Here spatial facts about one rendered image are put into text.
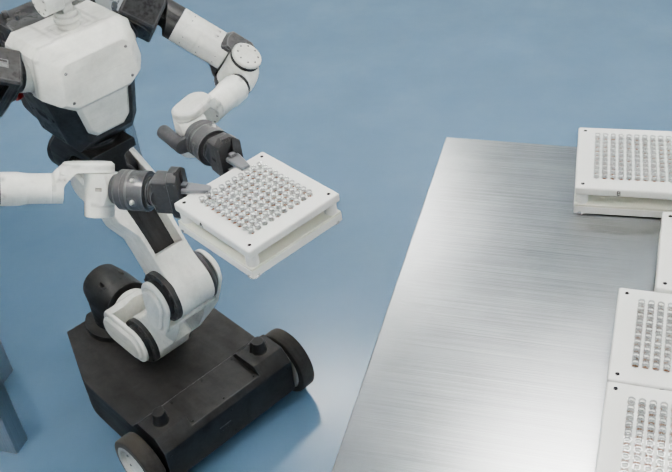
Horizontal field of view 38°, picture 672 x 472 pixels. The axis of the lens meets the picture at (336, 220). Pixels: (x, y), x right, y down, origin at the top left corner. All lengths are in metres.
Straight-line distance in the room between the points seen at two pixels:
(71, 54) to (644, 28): 3.16
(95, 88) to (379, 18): 2.82
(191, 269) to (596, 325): 1.06
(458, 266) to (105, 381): 1.27
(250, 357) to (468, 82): 2.00
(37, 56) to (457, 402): 1.20
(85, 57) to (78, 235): 1.59
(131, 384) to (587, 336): 1.46
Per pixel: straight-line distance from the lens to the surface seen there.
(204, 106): 2.31
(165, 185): 2.08
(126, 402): 2.90
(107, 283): 3.01
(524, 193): 2.31
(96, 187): 2.16
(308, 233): 2.00
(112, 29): 2.39
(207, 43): 2.49
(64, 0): 2.35
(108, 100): 2.43
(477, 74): 4.48
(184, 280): 2.52
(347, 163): 3.94
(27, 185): 2.15
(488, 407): 1.83
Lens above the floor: 2.22
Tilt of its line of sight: 38 degrees down
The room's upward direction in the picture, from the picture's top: 7 degrees counter-clockwise
